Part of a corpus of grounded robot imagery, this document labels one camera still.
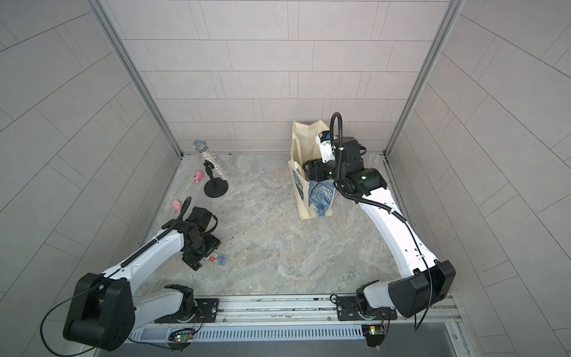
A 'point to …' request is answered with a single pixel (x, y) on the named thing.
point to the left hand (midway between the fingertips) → (218, 249)
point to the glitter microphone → (201, 146)
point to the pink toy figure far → (198, 176)
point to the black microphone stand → (214, 187)
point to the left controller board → (180, 339)
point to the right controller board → (374, 335)
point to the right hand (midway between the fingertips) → (310, 162)
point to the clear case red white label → (221, 259)
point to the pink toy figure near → (176, 204)
